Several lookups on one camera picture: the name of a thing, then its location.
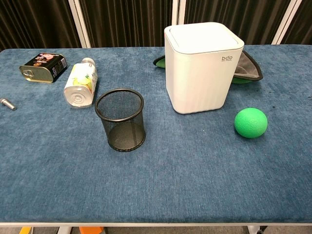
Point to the green textured ball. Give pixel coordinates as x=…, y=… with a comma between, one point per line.
x=251, y=123

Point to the white plastic bin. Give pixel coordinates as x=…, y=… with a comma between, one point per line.
x=200, y=80

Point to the orange plastic block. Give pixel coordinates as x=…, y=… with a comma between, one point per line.
x=91, y=230

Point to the black mesh pen holder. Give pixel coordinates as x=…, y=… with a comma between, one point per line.
x=126, y=137

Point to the blue fabric table cover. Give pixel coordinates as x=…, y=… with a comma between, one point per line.
x=170, y=182

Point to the clear plastic drink bottle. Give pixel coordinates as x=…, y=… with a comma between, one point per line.
x=80, y=83

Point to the black pleated curtain panel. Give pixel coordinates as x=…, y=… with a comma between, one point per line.
x=231, y=14
x=36, y=22
x=126, y=22
x=302, y=24

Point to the grey and green cloth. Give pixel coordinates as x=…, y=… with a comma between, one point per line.
x=246, y=68

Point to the black rectangular food tin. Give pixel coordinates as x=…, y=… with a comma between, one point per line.
x=41, y=68

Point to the silver metal bolt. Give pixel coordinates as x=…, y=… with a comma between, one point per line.
x=7, y=103

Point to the white partition frame post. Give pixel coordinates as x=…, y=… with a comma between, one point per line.
x=178, y=12
x=286, y=24
x=80, y=24

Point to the white table frame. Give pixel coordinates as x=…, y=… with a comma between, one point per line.
x=146, y=224

